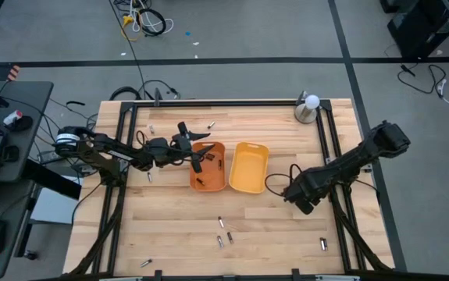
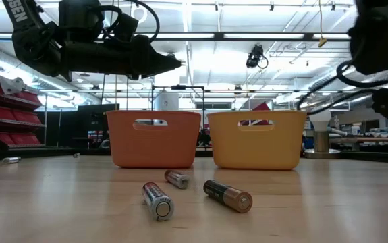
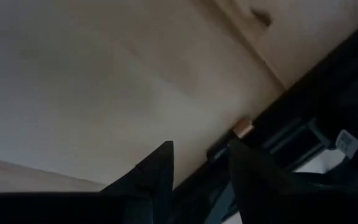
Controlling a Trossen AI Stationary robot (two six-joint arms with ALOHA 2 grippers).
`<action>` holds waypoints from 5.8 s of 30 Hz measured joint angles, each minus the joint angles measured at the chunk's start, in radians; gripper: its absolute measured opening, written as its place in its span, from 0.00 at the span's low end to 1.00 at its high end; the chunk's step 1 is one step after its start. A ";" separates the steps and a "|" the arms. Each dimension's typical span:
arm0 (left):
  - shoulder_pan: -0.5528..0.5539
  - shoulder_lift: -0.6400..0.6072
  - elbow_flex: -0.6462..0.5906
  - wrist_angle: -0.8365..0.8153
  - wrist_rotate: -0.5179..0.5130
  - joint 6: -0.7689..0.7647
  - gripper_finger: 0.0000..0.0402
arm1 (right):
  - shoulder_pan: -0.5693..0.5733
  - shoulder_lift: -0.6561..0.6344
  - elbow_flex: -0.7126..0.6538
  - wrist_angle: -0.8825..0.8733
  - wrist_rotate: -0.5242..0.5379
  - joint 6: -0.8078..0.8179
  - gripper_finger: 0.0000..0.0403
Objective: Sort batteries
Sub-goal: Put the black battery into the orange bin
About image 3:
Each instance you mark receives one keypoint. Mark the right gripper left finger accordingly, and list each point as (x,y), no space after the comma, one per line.
(160,174)

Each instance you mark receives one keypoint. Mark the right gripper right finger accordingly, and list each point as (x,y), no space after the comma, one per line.
(259,193)

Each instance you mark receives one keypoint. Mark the white barcode sticker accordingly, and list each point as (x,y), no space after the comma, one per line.
(348,143)

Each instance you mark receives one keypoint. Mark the black aluminium rig frame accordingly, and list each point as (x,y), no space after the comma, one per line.
(337,77)

